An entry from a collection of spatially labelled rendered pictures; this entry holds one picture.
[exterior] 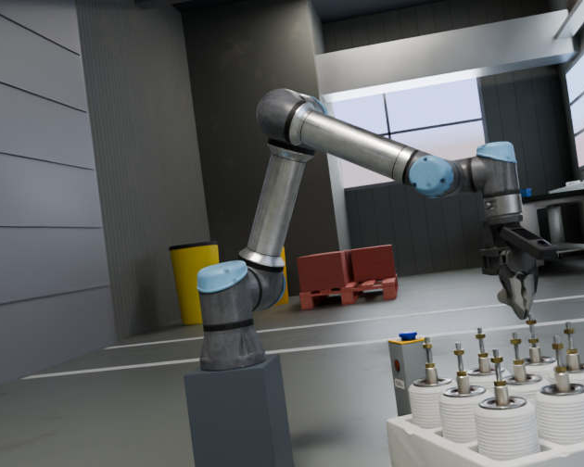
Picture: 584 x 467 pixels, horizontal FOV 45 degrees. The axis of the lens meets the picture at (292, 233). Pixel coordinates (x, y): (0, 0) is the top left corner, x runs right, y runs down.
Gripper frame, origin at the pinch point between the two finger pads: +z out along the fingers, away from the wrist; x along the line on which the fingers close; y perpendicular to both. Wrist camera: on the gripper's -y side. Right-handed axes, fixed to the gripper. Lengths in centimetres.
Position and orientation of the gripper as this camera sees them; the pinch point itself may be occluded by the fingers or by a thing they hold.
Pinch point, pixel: (525, 313)
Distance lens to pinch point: 150.5
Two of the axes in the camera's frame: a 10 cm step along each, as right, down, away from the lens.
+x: -9.0, 1.1, -4.1
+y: -4.1, 0.7, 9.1
